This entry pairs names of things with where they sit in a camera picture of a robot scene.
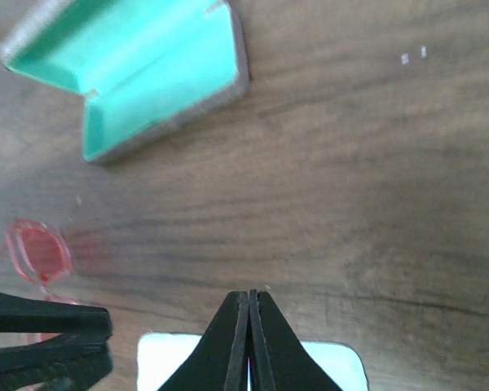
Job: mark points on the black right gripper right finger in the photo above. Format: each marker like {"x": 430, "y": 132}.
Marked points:
{"x": 277, "y": 358}

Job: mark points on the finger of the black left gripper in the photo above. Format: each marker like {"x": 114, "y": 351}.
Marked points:
{"x": 18, "y": 314}
{"x": 65, "y": 362}

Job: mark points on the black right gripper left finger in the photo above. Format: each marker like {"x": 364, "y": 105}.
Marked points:
{"x": 220, "y": 359}

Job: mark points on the light blue cleaning cloth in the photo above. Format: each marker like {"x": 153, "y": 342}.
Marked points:
{"x": 160, "y": 354}

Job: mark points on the red transparent sunglasses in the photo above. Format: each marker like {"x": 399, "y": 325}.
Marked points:
{"x": 40, "y": 255}

